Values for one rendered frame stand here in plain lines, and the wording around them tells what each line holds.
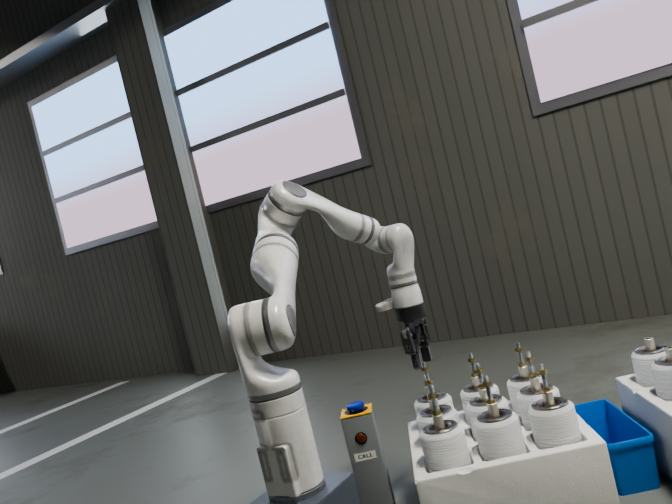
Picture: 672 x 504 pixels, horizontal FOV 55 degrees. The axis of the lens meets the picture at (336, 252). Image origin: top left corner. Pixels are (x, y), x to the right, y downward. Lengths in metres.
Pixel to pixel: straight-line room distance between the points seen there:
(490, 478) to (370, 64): 2.61
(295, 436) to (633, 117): 2.43
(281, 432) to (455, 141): 2.49
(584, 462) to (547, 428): 0.09
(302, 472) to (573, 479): 0.59
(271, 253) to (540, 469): 0.69
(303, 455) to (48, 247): 4.68
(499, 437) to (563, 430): 0.13
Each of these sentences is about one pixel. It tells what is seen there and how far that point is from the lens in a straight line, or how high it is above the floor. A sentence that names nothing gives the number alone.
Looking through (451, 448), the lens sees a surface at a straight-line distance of 1.42.
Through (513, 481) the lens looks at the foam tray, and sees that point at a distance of 1.43.
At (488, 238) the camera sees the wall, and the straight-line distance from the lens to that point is 3.36.
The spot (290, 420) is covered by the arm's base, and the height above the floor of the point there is 0.43.
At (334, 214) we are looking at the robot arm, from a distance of 1.47.
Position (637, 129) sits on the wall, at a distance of 3.19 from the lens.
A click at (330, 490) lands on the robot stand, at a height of 0.30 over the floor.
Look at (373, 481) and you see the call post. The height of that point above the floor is 0.16.
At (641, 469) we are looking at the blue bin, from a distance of 1.63.
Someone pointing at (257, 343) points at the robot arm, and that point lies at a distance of 1.07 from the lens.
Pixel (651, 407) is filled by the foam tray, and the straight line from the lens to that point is 1.64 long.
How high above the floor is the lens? 0.71
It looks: 2 degrees down
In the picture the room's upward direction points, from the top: 14 degrees counter-clockwise
